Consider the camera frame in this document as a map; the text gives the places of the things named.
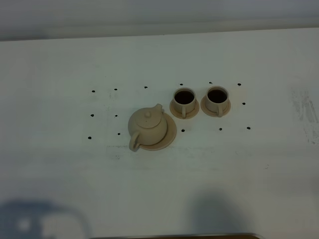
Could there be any beige ceramic teapot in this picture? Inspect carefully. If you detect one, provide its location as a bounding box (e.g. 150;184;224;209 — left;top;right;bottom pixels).
128;104;167;151

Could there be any beige round teapot saucer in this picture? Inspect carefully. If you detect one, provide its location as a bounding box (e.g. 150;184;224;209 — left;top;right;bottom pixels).
136;113;177;151

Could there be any beige teacup near teapot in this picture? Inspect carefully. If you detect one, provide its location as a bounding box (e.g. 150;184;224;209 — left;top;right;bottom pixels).
170;88;196;119

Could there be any beige saucer under near teacup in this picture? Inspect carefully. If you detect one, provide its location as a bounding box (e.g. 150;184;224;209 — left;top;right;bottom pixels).
169;99;199;120

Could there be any beige saucer under teacup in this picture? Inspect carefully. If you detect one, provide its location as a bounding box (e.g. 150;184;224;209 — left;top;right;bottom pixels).
200;96;231;118
169;99;199;120

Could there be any beige saucer under far teacup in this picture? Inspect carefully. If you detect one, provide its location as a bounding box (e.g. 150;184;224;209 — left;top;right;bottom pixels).
200;96;231;118

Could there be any beige teacup far right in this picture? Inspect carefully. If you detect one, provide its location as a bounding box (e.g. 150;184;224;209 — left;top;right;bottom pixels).
206;86;229;103

